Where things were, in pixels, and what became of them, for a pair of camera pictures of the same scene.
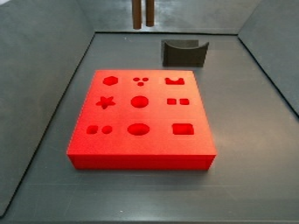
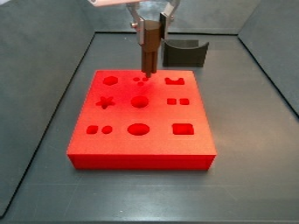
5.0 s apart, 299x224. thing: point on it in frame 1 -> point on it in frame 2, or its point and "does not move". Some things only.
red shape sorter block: x=143 y=122 does not move
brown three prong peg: x=137 y=13 -> x=151 y=46
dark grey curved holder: x=183 y=53 does not move
